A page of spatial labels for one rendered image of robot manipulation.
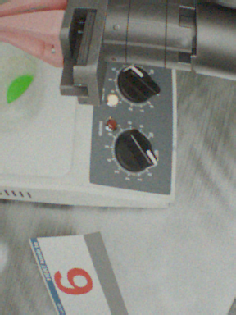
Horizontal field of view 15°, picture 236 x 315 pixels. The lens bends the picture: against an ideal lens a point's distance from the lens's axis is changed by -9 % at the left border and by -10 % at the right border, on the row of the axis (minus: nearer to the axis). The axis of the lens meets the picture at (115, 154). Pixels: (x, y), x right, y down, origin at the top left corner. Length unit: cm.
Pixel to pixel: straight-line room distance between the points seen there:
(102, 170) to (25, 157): 6
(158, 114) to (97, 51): 26
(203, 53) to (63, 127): 21
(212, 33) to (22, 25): 12
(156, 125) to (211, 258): 13
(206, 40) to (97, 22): 7
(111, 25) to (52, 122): 20
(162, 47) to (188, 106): 28
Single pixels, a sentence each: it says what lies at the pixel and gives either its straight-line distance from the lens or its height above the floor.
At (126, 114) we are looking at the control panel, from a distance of 76.
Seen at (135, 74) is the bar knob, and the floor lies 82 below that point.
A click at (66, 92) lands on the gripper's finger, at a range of 57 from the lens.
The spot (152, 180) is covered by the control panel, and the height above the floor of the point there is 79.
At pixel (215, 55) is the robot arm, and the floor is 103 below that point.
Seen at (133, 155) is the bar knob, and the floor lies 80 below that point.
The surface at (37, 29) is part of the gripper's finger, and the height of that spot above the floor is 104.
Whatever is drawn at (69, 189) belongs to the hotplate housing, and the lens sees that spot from 73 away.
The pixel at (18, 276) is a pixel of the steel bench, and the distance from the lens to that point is 79.
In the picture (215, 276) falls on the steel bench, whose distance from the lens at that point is 79.
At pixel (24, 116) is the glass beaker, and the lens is 70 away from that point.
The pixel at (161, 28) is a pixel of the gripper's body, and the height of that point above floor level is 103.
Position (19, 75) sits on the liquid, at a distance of 71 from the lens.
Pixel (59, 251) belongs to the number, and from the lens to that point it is 77.
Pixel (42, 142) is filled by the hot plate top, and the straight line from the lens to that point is 72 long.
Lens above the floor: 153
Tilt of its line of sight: 75 degrees down
